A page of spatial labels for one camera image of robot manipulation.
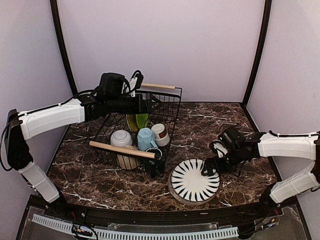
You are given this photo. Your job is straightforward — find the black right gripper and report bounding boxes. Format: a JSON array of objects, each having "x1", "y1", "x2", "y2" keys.
[{"x1": 201, "y1": 146, "x2": 244, "y2": 176}]

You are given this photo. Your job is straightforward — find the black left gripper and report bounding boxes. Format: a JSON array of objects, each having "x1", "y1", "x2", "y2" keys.
[{"x1": 107, "y1": 92, "x2": 163, "y2": 114}]

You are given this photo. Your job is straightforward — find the bright green plate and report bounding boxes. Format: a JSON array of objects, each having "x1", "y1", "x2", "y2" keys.
[{"x1": 135, "y1": 113, "x2": 149, "y2": 129}]

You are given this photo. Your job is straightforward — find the blue striped white plate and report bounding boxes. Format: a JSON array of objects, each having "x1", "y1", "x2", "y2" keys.
[{"x1": 170, "y1": 159, "x2": 220, "y2": 203}]

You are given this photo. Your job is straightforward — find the woven yellow green plate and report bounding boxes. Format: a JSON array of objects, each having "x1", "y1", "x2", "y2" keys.
[{"x1": 126, "y1": 114, "x2": 139, "y2": 133}]

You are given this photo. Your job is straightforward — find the grey deer pattern plate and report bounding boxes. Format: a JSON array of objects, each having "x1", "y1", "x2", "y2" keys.
[{"x1": 167, "y1": 172, "x2": 218, "y2": 206}]

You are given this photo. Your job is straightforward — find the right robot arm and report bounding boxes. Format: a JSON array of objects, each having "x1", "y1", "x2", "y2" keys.
[{"x1": 201, "y1": 127, "x2": 320, "y2": 217}]

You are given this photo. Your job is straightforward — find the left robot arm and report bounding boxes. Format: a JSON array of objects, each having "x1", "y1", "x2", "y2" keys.
[{"x1": 0, "y1": 93, "x2": 157, "y2": 218}]

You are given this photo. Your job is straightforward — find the light blue mug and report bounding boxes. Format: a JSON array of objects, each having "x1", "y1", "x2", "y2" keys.
[{"x1": 137, "y1": 127, "x2": 158, "y2": 151}]

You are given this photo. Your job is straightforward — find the white cup with brown band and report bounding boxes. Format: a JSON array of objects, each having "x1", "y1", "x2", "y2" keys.
[{"x1": 151, "y1": 123, "x2": 170, "y2": 147}]

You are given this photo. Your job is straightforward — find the white bowl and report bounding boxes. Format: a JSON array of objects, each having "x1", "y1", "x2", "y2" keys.
[{"x1": 110, "y1": 129, "x2": 133, "y2": 147}]

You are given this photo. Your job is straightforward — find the dark green mug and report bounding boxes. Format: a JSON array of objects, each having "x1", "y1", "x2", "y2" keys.
[{"x1": 146, "y1": 147, "x2": 163, "y2": 160}]

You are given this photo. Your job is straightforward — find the white utensil caddy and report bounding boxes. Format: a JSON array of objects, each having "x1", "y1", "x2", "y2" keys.
[{"x1": 146, "y1": 160, "x2": 165, "y2": 178}]

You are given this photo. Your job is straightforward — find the beige ribbed cup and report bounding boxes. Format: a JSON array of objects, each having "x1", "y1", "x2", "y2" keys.
[{"x1": 117, "y1": 154, "x2": 141, "y2": 170}]

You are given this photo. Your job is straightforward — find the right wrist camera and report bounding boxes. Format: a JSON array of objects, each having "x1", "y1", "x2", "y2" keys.
[{"x1": 209, "y1": 126, "x2": 245, "y2": 158}]

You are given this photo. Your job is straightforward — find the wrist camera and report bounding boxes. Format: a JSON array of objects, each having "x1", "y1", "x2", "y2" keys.
[
  {"x1": 96, "y1": 70, "x2": 144, "y2": 100},
  {"x1": 209, "y1": 126, "x2": 245, "y2": 158}
]

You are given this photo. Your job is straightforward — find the black wire dish rack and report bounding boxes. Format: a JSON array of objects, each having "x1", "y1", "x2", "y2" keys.
[{"x1": 93, "y1": 90, "x2": 182, "y2": 174}]

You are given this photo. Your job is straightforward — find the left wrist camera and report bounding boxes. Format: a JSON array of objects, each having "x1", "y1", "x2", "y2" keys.
[{"x1": 96, "y1": 70, "x2": 144, "y2": 100}]

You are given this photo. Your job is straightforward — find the white cable duct strip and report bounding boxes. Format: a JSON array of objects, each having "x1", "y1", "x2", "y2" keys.
[{"x1": 32, "y1": 214, "x2": 239, "y2": 240}]

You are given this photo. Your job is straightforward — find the black front rail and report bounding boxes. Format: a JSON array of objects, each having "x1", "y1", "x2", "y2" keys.
[{"x1": 29, "y1": 194, "x2": 283, "y2": 230}]

